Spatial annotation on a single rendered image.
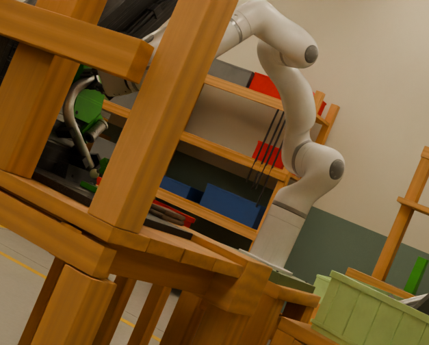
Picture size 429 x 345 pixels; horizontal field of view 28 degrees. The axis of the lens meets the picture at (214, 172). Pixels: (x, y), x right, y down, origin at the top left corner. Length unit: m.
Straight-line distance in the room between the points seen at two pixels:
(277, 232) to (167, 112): 0.96
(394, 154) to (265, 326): 5.50
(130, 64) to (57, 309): 0.55
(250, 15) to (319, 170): 0.54
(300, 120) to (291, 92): 0.10
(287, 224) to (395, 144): 5.33
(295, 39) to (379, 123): 5.59
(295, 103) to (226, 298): 0.68
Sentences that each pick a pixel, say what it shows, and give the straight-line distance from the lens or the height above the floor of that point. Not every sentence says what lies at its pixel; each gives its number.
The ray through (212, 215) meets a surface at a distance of 7.78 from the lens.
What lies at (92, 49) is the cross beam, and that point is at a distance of 1.97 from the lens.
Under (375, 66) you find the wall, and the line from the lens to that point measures 8.26.
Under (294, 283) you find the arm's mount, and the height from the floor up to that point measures 0.87.
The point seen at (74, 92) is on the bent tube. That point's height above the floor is 1.13.
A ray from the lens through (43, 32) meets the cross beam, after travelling 2.10.
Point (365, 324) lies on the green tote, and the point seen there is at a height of 0.87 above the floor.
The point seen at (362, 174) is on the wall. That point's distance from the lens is 8.02.
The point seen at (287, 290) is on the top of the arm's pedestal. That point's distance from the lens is 2.61.
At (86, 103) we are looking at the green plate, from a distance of 2.56.
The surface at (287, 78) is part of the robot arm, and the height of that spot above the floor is 1.44.
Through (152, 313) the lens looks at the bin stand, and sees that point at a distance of 2.96.
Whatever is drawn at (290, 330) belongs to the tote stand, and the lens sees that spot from 2.37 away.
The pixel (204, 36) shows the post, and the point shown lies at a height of 1.34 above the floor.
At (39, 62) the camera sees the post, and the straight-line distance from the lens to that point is 2.15.
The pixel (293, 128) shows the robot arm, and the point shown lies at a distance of 2.70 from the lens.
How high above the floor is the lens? 1.04
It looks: 1 degrees up
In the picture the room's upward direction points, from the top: 23 degrees clockwise
